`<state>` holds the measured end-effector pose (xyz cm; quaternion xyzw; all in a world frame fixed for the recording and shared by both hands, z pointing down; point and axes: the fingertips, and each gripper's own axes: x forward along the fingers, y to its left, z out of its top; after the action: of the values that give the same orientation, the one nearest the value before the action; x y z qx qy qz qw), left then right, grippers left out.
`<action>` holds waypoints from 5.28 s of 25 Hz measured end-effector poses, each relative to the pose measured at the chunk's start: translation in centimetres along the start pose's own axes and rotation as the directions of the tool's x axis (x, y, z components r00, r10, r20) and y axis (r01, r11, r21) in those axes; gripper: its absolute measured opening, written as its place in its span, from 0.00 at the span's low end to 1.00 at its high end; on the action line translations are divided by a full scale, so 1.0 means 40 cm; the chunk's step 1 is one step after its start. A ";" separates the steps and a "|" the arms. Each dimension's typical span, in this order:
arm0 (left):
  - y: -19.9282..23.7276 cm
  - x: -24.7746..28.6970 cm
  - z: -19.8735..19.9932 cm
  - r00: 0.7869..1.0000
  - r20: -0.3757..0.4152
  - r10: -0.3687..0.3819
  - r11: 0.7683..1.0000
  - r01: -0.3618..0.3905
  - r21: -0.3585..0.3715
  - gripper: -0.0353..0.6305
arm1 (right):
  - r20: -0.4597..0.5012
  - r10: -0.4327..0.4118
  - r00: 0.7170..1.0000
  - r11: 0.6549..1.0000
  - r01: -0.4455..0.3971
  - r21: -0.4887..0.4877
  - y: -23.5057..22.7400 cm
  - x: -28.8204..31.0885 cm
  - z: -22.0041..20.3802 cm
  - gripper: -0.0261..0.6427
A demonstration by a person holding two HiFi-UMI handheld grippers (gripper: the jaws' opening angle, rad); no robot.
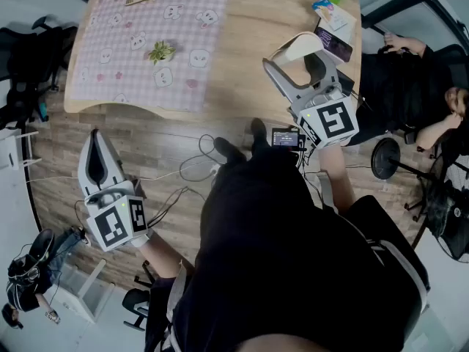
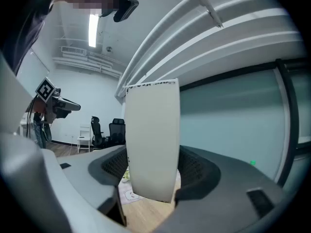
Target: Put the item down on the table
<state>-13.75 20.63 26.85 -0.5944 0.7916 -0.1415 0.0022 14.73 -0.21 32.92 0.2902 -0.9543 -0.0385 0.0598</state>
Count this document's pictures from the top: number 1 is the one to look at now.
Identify black power bank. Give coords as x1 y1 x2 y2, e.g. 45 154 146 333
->
336 69 355 97

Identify black office chair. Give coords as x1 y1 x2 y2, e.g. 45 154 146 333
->
0 15 78 125

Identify person's black shoe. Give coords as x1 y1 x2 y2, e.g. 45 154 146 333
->
213 136 247 164
250 117 268 150

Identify white book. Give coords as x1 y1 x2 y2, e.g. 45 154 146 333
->
313 1 358 43

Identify person's black clothing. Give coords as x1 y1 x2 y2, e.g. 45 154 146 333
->
145 137 430 352

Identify person's left black shoe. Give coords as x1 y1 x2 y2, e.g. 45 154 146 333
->
213 136 247 164

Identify black cable bundle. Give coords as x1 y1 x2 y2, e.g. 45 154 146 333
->
146 186 207 229

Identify grey backpack strap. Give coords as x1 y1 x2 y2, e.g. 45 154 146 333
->
366 238 430 309
166 265 188 323

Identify small black swivel chair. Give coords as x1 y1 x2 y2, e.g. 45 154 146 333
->
122 262 159 331

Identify white metal rack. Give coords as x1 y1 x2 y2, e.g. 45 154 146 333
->
0 125 40 172

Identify pink checked tablecloth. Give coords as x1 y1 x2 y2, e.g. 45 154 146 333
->
68 0 236 114

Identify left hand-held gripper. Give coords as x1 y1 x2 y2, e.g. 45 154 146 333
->
77 129 153 252

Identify looped black cable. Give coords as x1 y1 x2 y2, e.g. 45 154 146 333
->
178 133 221 183

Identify person's right black shoe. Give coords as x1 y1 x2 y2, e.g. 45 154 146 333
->
250 117 268 150

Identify small green potted plant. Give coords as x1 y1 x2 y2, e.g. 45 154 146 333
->
147 39 177 65

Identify blue and yellow carton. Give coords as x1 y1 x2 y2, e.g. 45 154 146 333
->
311 0 336 17

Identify person's right forearm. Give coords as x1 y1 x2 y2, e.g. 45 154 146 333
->
317 142 358 214

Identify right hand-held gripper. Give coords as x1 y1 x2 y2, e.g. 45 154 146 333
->
262 48 361 150

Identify white shelf unit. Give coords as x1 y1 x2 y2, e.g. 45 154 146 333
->
54 257 117 324

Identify person's left forearm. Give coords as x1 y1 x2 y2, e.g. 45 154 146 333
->
141 229 186 284

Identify purple screen smartphone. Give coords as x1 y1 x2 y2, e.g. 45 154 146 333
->
314 26 354 64

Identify small black monitor device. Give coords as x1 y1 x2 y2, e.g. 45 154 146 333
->
271 127 307 152

